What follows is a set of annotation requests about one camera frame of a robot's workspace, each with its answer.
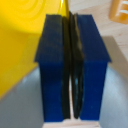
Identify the yellow bowl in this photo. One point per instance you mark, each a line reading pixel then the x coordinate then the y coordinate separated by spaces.
pixel 16 40

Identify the orange rectangular block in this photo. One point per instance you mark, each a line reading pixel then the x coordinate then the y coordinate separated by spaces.
pixel 119 10

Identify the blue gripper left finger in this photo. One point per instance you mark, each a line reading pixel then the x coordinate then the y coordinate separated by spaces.
pixel 51 66

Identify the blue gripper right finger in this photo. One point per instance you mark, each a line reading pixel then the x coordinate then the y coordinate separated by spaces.
pixel 91 66

